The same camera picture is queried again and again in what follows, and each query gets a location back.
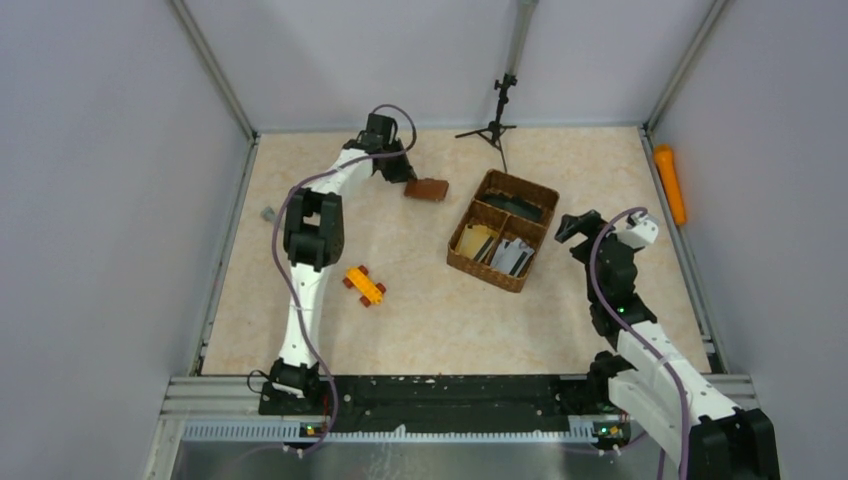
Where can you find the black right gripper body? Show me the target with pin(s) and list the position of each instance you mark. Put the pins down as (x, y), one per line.
(591, 226)

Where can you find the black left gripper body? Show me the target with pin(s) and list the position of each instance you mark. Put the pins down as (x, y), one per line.
(396, 168)

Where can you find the brown leather card holder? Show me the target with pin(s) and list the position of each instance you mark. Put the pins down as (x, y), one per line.
(427, 189)

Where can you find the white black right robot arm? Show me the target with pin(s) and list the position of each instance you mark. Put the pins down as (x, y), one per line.
(702, 430)

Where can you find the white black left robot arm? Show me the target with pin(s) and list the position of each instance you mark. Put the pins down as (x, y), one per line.
(308, 240)

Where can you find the silver cards in basket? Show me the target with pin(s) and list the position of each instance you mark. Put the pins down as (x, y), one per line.
(512, 256)

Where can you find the black cards in basket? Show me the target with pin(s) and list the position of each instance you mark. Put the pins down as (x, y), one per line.
(514, 205)

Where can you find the gold cards in basket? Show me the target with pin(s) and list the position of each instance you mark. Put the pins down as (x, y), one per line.
(477, 242)

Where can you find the brown wicker divided basket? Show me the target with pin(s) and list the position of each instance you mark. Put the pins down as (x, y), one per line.
(510, 227)

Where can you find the black mini tripod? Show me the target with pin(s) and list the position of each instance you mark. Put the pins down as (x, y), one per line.
(492, 133)

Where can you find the grey plastic dumbbell piece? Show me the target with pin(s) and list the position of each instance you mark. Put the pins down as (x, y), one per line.
(268, 214)

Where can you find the yellow toy car block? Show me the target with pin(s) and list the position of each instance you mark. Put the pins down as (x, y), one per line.
(371, 292)

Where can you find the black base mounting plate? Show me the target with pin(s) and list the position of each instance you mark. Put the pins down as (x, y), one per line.
(456, 404)

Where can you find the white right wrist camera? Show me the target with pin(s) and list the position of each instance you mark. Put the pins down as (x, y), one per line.
(641, 231)

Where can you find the orange cylinder handle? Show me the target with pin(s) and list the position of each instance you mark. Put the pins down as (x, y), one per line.
(664, 161)

